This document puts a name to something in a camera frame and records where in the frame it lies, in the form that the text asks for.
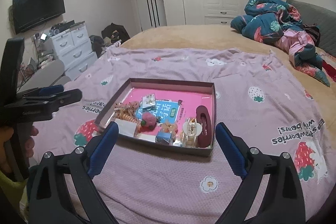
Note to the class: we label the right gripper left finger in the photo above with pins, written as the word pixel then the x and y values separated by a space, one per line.
pixel 50 201

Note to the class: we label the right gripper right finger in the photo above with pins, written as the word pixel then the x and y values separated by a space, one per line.
pixel 283 200

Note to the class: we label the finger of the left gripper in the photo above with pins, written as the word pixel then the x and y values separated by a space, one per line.
pixel 45 91
pixel 44 105

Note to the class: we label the white packet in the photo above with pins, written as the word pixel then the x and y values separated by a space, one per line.
pixel 126 128

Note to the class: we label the pink sequin bow clip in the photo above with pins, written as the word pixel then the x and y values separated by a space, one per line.
pixel 125 109

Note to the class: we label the earring card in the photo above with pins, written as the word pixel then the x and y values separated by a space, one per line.
pixel 148 101

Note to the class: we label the pink fuzzy hair clip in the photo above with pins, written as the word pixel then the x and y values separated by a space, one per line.
pixel 149 120

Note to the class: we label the maroon large hair clip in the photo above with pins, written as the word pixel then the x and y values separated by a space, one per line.
pixel 206 135

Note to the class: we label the cream claw hair clip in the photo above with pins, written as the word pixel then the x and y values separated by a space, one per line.
pixel 191 130

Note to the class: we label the orange flower pearl hair clip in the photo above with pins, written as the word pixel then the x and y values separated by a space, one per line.
pixel 168 127

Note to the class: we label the blue small packet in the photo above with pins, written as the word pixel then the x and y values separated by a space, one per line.
pixel 165 138

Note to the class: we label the green sleeve left forearm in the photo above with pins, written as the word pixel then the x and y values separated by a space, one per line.
pixel 13 191

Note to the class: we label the left hand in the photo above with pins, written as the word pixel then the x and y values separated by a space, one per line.
pixel 11 135

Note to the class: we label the grey chair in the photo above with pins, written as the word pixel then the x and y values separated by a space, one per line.
pixel 52 74

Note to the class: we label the white drawer chest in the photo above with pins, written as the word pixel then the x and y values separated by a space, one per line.
pixel 74 48

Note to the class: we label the dark clothes pile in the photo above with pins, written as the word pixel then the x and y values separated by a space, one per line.
pixel 113 35

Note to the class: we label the pink strawberry blanket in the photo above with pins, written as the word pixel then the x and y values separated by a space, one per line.
pixel 258 99

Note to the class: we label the maroon cardboard tray box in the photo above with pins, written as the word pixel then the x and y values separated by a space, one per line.
pixel 176 101

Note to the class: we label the tan bed sheet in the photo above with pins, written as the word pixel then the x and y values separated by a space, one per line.
pixel 216 37

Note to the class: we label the teal floral quilt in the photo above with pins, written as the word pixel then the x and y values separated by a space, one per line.
pixel 277 23

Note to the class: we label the grey headboard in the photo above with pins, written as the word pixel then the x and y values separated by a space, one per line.
pixel 323 18

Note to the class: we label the black wall television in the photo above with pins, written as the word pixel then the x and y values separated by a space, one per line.
pixel 28 14

